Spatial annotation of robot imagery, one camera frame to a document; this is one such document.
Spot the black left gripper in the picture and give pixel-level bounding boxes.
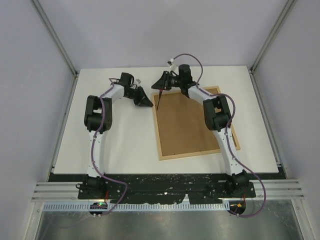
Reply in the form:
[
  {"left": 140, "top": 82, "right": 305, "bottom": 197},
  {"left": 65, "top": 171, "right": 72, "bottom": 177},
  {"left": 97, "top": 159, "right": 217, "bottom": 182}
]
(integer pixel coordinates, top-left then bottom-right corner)
[{"left": 125, "top": 86, "right": 154, "bottom": 108}]

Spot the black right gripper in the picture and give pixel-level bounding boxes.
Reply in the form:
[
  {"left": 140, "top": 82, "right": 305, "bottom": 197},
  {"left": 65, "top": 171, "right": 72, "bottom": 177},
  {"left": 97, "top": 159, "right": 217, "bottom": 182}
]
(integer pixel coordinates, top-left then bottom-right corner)
[{"left": 152, "top": 71, "right": 184, "bottom": 91}]

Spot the red handled screwdriver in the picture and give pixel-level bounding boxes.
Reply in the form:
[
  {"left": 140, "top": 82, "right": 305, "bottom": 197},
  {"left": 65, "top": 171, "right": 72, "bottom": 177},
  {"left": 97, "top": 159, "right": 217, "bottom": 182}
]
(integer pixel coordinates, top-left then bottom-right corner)
[{"left": 156, "top": 89, "right": 163, "bottom": 111}]

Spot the wooden picture frame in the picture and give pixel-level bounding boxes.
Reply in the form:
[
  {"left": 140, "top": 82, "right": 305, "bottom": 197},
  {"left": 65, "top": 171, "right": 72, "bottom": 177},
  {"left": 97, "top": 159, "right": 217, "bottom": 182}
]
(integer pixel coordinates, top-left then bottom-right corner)
[{"left": 151, "top": 85, "right": 241, "bottom": 162}]

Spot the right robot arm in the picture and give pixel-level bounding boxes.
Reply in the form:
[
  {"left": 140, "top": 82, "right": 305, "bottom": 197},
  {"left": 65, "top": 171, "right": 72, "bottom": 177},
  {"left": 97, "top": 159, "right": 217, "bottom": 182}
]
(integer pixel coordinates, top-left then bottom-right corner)
[{"left": 151, "top": 64, "right": 250, "bottom": 197}]

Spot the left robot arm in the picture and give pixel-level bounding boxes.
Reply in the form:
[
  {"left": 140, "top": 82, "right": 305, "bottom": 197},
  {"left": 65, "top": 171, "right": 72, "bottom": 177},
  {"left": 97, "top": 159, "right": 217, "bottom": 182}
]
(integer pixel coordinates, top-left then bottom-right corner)
[{"left": 82, "top": 72, "right": 153, "bottom": 199}]

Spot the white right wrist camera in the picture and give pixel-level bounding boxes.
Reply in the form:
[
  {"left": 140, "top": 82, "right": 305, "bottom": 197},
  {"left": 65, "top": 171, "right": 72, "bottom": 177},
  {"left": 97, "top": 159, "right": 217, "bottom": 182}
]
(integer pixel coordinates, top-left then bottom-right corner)
[{"left": 166, "top": 58, "right": 177, "bottom": 73}]

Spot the black speckled base plate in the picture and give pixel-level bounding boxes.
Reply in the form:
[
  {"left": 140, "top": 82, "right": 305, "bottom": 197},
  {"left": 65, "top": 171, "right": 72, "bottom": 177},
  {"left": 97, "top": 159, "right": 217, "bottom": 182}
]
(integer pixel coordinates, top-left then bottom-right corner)
[{"left": 48, "top": 173, "right": 256, "bottom": 205}]

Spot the left aluminium corner post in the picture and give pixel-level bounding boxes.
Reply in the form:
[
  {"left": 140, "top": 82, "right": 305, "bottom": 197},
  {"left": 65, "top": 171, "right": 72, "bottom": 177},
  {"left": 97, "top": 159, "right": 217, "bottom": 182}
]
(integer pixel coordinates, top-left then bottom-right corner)
[{"left": 30, "top": 0, "right": 78, "bottom": 77}]

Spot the aluminium corner post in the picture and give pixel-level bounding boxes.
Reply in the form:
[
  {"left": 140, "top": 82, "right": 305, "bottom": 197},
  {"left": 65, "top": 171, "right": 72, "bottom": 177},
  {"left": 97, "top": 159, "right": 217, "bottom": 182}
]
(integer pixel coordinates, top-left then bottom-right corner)
[
  {"left": 30, "top": 0, "right": 78, "bottom": 77},
  {"left": 249, "top": 0, "right": 297, "bottom": 74}
]

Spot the white slotted cable duct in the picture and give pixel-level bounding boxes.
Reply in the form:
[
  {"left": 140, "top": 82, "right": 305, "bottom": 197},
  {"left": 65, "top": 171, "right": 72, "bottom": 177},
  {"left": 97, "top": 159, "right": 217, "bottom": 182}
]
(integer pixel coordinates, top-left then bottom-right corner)
[{"left": 42, "top": 201, "right": 230, "bottom": 212}]

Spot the right aluminium corner post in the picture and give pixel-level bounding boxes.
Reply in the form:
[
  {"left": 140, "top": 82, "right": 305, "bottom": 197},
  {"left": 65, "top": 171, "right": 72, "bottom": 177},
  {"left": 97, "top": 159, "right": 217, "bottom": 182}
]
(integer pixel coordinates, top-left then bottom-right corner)
[{"left": 249, "top": 0, "right": 297, "bottom": 74}]

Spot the aluminium rail across front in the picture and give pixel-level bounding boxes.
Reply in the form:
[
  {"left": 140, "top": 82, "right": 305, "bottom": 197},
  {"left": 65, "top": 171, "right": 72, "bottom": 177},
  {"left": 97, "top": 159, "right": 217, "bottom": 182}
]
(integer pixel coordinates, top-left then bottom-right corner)
[{"left": 32, "top": 179, "right": 305, "bottom": 204}]

